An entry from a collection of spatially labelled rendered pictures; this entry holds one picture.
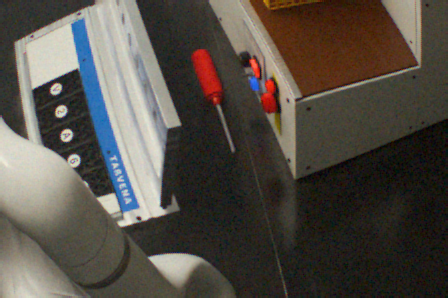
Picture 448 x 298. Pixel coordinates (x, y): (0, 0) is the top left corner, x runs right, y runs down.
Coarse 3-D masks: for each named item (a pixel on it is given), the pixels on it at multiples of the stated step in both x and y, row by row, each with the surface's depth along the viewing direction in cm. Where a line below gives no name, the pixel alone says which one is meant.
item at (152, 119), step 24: (96, 0) 189; (120, 0) 174; (120, 24) 176; (120, 48) 177; (144, 48) 162; (120, 72) 176; (144, 72) 165; (144, 96) 168; (168, 96) 157; (144, 120) 170; (168, 120) 155; (144, 144) 168; (168, 144) 157; (144, 168) 171; (168, 168) 161; (168, 192) 166
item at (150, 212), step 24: (96, 24) 190; (24, 48) 189; (96, 48) 186; (24, 72) 186; (24, 96) 183; (120, 96) 181; (120, 120) 178; (120, 144) 176; (144, 192) 172; (144, 216) 170; (168, 216) 171
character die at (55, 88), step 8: (72, 72) 183; (56, 80) 182; (64, 80) 182; (72, 80) 182; (80, 80) 182; (40, 88) 182; (48, 88) 182; (56, 88) 181; (64, 88) 182; (72, 88) 182; (80, 88) 182; (40, 96) 181; (48, 96) 181; (56, 96) 181; (64, 96) 180; (40, 104) 181; (48, 104) 180
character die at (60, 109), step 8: (72, 96) 181; (80, 96) 181; (56, 104) 180; (64, 104) 180; (72, 104) 180; (80, 104) 180; (40, 112) 180; (48, 112) 180; (56, 112) 179; (64, 112) 179; (72, 112) 179; (80, 112) 179; (88, 112) 178; (40, 120) 179; (48, 120) 178; (56, 120) 179; (64, 120) 178; (40, 128) 177; (48, 128) 177
